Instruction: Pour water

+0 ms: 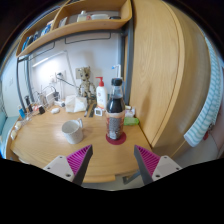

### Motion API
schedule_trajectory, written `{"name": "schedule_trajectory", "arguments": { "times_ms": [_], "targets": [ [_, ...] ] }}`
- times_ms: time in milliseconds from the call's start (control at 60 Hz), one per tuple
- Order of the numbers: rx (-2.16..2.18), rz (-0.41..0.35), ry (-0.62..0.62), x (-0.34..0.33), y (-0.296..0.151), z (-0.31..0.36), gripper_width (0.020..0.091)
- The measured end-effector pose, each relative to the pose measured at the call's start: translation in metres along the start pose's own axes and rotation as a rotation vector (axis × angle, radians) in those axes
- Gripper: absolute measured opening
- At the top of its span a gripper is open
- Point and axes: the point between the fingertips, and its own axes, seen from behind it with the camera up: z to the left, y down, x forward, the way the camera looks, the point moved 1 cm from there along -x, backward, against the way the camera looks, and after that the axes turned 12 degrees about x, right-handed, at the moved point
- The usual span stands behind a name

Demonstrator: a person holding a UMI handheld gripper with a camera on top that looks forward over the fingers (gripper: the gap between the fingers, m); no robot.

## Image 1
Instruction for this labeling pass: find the small blue bottle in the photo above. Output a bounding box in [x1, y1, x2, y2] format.
[18, 105, 27, 120]

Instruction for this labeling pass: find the white pump bottle red top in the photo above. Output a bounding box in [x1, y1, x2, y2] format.
[95, 76, 108, 110]

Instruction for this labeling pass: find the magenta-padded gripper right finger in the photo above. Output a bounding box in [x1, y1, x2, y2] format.
[133, 144, 183, 186]

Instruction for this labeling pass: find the teal white striped towel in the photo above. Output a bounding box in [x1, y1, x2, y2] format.
[183, 36, 223, 148]

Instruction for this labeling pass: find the dark drink bottle black cap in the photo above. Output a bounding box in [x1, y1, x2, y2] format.
[105, 77, 127, 141]

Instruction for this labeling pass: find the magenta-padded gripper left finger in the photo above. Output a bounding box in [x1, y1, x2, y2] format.
[43, 144, 94, 187]

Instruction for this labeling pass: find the white light bar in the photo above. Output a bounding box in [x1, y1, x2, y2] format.
[31, 51, 68, 69]

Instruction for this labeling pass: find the flat round red coaster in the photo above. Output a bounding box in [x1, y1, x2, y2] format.
[105, 131, 128, 146]

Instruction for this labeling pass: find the wooden tree figure toy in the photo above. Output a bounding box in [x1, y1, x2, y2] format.
[75, 66, 96, 103]

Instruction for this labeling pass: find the blue pump bottle white top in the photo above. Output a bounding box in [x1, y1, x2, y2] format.
[112, 64, 123, 81]

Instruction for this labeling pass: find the white speckled mug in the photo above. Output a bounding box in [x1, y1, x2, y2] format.
[61, 118, 84, 145]

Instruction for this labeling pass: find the wooden wall shelf unit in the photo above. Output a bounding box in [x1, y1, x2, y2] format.
[15, 0, 133, 58]

